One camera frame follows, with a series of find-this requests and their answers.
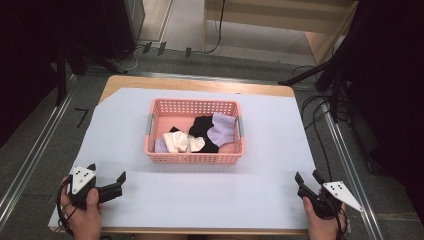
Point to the black tripod stand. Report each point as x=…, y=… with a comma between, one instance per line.
x=330, y=66

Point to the white sock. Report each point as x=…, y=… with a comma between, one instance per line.
x=175, y=141
x=196, y=144

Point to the dark cabinet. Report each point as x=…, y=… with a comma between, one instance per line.
x=83, y=23

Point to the large purple sock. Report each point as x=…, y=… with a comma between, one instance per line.
x=221, y=130

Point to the person's right hand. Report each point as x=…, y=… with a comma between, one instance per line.
x=321, y=226

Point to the light wooden shelf unit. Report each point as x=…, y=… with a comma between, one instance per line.
x=326, y=40

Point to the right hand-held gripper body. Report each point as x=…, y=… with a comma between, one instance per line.
x=330, y=198

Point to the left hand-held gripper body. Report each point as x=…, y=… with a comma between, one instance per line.
x=81, y=181

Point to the small purple sock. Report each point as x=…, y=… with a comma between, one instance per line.
x=160, y=146

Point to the black upright stand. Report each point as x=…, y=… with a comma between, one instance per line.
x=61, y=76

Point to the metal floor rail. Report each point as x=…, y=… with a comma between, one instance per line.
x=30, y=163
x=353, y=180

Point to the pale blue table sheet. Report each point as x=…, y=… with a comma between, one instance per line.
x=200, y=193

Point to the black sock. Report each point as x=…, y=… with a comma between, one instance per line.
x=201, y=126

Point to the person's left hand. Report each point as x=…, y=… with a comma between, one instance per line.
x=85, y=218

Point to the pink plastic basket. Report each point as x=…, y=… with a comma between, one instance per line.
x=160, y=123

